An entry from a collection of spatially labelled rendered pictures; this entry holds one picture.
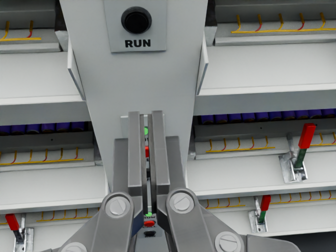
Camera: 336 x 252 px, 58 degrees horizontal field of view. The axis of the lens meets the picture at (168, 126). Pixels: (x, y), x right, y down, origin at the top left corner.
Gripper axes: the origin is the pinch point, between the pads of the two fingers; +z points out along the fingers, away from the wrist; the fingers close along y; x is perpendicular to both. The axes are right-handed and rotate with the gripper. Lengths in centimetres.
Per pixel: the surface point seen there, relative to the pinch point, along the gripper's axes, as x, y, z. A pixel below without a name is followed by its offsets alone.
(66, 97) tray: -6.7, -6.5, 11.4
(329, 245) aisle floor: -58, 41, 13
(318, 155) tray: -24.5, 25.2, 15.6
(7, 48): -4.7, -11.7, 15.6
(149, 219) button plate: -32.6, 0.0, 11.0
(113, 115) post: -8.9, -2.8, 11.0
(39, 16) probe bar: -3.0, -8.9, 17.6
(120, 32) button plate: -0.2, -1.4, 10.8
